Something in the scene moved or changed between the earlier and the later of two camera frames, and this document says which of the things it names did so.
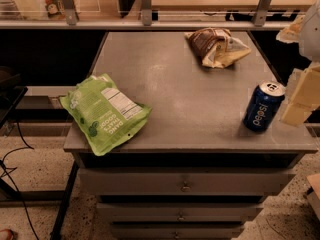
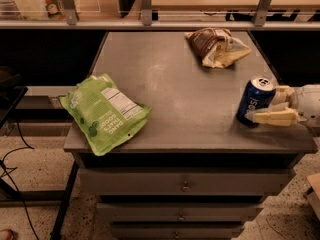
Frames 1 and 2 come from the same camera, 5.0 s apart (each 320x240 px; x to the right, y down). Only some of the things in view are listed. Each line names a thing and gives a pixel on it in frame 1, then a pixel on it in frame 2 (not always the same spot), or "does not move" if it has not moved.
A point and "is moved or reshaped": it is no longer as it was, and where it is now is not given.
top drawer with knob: [183, 181] does not move
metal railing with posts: [70, 19] does not move
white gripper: [310, 34] to [309, 104]
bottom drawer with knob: [177, 230] does not move
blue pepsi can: [263, 105] is moved or reshaped
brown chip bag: [215, 47] does not move
